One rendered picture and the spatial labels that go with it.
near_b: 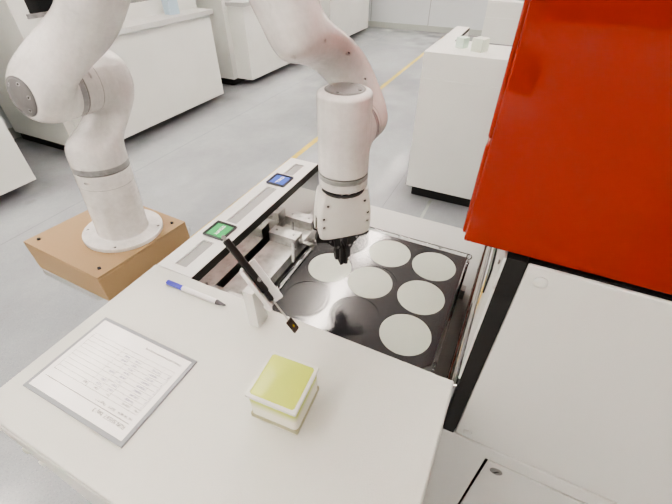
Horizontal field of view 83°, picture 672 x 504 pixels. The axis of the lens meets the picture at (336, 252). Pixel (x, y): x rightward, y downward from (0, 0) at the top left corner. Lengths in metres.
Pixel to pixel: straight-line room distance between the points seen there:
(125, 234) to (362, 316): 0.63
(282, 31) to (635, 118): 0.42
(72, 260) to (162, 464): 0.62
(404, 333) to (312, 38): 0.52
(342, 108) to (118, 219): 0.67
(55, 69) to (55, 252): 0.44
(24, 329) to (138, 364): 1.77
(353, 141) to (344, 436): 0.42
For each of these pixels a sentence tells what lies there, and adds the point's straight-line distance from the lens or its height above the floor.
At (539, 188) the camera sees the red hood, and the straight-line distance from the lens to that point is 0.41.
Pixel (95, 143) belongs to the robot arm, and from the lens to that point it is 0.99.
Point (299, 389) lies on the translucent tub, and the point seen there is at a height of 1.03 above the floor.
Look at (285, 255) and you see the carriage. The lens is 0.95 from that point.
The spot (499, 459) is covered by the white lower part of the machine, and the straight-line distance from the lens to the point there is 0.79.
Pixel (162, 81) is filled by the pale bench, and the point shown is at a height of 0.42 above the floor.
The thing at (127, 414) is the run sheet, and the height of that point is 0.97.
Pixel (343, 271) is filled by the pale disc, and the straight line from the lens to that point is 0.87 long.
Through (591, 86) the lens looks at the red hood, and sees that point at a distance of 0.38.
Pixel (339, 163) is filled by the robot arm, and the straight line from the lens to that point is 0.60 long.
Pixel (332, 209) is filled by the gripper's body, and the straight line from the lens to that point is 0.66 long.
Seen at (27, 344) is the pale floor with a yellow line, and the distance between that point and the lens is 2.36.
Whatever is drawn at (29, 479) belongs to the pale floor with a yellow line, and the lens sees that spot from 1.92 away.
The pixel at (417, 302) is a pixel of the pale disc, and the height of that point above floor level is 0.90.
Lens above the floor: 1.49
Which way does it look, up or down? 40 degrees down
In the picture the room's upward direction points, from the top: straight up
